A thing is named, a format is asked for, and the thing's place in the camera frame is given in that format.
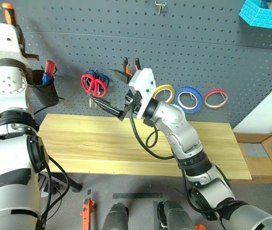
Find blue handled scissors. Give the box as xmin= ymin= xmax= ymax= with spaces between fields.
xmin=85 ymin=69 xmax=110 ymax=108

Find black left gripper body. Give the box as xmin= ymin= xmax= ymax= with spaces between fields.
xmin=13 ymin=23 xmax=27 ymax=58

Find blue tape roll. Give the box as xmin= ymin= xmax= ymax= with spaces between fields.
xmin=175 ymin=86 xmax=203 ymax=114

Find orange black pliers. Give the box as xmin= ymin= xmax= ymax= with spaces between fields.
xmin=122 ymin=57 xmax=142 ymax=78

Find orange pipe wrench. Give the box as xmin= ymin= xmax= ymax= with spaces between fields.
xmin=80 ymin=197 xmax=96 ymax=230

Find silver forked peg hook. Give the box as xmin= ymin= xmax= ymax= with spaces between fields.
xmin=213 ymin=87 xmax=225 ymax=102

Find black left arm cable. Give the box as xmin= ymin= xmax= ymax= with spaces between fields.
xmin=38 ymin=155 xmax=71 ymax=227

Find red blue handled tool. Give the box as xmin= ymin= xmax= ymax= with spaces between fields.
xmin=42 ymin=60 xmax=56 ymax=85

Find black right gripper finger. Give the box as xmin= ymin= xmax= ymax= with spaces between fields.
xmin=107 ymin=69 xmax=131 ymax=85
xmin=96 ymin=98 xmax=127 ymax=122

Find blue brick pattern basket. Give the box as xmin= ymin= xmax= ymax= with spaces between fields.
xmin=238 ymin=0 xmax=272 ymax=31

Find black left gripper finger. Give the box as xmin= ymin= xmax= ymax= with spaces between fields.
xmin=23 ymin=53 xmax=40 ymax=62

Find red handled scissors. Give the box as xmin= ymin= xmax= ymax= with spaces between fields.
xmin=81 ymin=73 xmax=108 ymax=106

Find yellow tape roll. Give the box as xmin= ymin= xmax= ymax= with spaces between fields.
xmin=153 ymin=84 xmax=176 ymax=104

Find narrow dark rounded shape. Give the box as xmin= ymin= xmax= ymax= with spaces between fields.
xmin=101 ymin=202 xmax=130 ymax=230

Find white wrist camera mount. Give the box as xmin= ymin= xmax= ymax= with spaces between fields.
xmin=0 ymin=21 xmax=31 ymax=70
xmin=128 ymin=68 xmax=157 ymax=119

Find black round cup holder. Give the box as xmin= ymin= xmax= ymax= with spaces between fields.
xmin=27 ymin=69 xmax=60 ymax=108

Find open cardboard box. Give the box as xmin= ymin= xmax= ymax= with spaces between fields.
xmin=232 ymin=124 xmax=272 ymax=184

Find wide dark rounded shape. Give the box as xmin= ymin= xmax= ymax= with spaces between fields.
xmin=156 ymin=199 xmax=196 ymax=230

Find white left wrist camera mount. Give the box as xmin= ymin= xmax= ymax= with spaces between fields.
xmin=0 ymin=21 xmax=31 ymax=70

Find red tape roll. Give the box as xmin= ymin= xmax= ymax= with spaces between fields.
xmin=204 ymin=89 xmax=229 ymax=111

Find small silver peg hook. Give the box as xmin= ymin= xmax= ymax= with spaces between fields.
xmin=154 ymin=0 xmax=167 ymax=15

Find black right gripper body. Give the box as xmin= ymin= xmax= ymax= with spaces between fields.
xmin=123 ymin=88 xmax=143 ymax=116

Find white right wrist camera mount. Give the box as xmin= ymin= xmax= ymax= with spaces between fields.
xmin=128 ymin=68 xmax=157 ymax=119

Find grey metal pegboard wall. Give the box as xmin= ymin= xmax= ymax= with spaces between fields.
xmin=0 ymin=0 xmax=272 ymax=131

